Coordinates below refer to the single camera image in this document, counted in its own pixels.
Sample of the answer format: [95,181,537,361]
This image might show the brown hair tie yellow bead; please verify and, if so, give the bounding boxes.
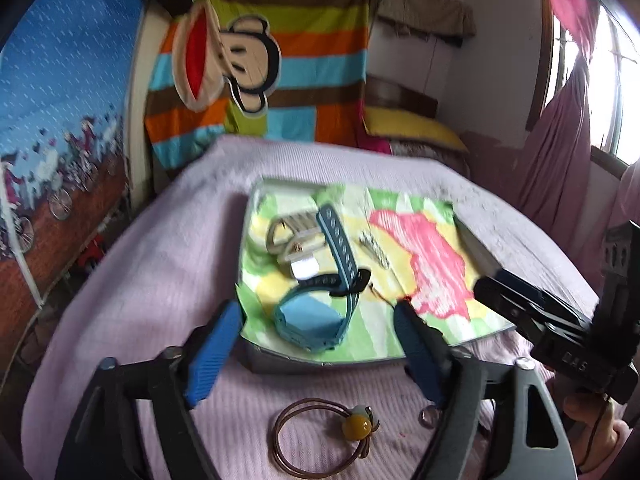
[269,398,381,479]

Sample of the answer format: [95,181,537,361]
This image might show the blue smart watch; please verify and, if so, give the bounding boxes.
[272,204,371,352]

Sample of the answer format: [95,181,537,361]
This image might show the right hand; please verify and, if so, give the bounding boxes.
[562,393,631,479]

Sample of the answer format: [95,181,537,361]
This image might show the pink curtain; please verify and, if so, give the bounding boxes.
[516,0,640,241]

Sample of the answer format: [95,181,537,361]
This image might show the pink bed cover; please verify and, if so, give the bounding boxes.
[22,136,598,479]

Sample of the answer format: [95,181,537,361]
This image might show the silver rhinestone hair pin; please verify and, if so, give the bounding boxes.
[358,231,390,270]

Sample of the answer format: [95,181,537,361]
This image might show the floral folded quilt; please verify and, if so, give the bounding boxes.
[390,140,471,178]

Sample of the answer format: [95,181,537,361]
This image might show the shallow grey tray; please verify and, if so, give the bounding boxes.
[234,174,518,376]

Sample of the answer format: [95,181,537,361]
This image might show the yellow pillow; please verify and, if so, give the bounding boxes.
[363,106,468,153]

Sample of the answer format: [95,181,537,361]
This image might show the window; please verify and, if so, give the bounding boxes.
[538,8,639,177]

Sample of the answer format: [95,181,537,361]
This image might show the dark wooden headboard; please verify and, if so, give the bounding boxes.
[364,75,438,119]

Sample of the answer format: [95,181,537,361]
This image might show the brown hanging cloth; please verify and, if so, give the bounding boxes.
[376,0,477,48]

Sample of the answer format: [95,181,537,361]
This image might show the blue fabric wardrobe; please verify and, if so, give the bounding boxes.
[1,0,142,364]

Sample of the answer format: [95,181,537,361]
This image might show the striped monkey blanket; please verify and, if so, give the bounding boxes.
[144,0,374,170]

